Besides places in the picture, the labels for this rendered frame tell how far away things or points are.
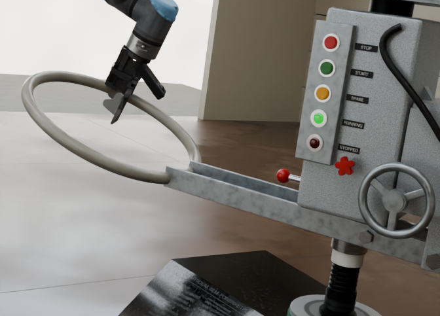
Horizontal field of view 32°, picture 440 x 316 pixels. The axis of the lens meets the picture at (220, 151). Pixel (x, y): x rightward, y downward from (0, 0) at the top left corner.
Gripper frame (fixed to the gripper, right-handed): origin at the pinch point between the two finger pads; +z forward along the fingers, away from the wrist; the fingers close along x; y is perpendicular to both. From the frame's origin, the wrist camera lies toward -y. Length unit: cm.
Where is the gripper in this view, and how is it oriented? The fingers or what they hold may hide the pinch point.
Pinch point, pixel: (117, 117)
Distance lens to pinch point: 222.3
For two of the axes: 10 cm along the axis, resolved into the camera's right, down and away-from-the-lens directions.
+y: -8.9, -4.3, -1.4
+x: -0.4, 3.7, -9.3
